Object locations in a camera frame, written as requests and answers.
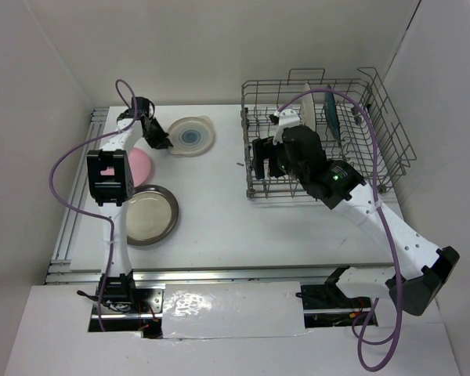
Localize pink plate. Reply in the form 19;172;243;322
128;147;153;187

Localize cream plate with tree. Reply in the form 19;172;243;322
300;93;316;131

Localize brown rimmed cream plate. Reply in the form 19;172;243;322
126;185;179;247

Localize beige bowl blue rings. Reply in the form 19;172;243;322
166;114;217;159

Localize blue floral plate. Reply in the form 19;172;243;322
324;92;342;146

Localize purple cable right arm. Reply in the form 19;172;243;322
277;89;404;371

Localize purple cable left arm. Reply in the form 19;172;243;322
49;78;140;333

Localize grey wire dish rack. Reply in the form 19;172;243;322
240;67;417;199

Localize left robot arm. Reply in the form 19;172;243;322
86;97;172;313

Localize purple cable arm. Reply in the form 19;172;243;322
277;89;404;371
49;78;140;333

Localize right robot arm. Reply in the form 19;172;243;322
251;125;460;316

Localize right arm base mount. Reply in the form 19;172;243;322
295;266;372;328

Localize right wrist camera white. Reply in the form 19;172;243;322
270;110;300;145

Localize white sheet front cover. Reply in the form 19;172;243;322
161;282;306;339

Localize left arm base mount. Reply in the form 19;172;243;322
77;276;165;339

